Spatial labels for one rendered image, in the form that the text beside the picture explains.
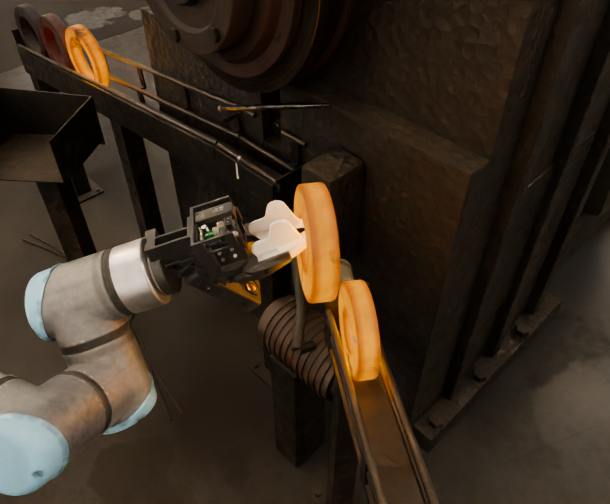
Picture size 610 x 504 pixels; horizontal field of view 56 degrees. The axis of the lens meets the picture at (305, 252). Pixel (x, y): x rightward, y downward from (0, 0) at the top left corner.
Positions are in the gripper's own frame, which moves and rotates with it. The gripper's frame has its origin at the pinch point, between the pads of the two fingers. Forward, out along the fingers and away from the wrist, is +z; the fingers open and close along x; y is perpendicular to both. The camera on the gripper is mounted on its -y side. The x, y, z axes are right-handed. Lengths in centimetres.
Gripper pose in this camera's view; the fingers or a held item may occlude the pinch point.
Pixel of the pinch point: (314, 231)
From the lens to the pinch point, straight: 72.5
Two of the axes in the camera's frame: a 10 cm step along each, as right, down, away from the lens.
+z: 9.5, -3.0, -0.8
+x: -1.6, -6.9, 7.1
